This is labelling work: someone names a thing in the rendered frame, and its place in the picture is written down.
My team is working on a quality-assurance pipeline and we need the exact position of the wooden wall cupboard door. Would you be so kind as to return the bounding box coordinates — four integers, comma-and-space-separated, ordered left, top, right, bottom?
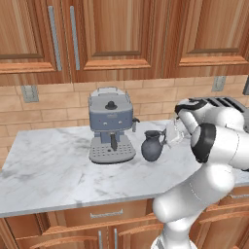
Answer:
165, 0, 249, 80
0, 0, 68, 88
66, 0, 167, 84

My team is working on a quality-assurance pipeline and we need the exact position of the wooden drawer front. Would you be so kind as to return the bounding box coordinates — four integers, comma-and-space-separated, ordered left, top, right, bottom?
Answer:
222, 185, 249, 206
48, 199, 155, 233

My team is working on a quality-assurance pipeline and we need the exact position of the clear glass cup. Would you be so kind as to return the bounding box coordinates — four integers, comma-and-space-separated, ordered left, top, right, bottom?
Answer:
164, 117, 192, 149

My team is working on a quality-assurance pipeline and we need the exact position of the grey espresso coffee machine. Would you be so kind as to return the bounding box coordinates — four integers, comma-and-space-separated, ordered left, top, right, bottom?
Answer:
88, 86, 141, 165

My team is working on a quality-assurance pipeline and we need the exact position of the wooden base cupboard door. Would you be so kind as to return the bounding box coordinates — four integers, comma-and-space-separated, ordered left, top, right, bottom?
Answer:
14, 225, 109, 249
191, 201, 249, 249
108, 214, 167, 249

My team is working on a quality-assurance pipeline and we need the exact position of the silver base cupboard handle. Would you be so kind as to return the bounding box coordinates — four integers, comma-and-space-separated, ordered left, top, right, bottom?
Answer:
113, 228, 119, 249
97, 230, 104, 249

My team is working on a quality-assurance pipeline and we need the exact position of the grey bar cupboard handle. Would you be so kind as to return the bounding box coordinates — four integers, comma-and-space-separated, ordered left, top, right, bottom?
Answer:
47, 5, 63, 72
69, 5, 82, 71

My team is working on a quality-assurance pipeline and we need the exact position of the dark appliance edge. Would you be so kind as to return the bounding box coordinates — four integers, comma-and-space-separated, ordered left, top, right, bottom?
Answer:
242, 75, 249, 96

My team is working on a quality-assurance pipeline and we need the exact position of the dark grey ceramic pitcher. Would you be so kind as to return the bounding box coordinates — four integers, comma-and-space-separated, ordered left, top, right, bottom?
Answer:
140, 128, 170, 162

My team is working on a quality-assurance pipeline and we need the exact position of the grey wall socket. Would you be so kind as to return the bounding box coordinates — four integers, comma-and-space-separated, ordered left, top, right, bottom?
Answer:
211, 75, 228, 92
20, 84, 40, 104

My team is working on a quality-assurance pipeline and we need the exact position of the silver drawer handle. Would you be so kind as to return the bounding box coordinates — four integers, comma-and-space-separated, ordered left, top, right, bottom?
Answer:
228, 193, 249, 199
89, 208, 125, 219

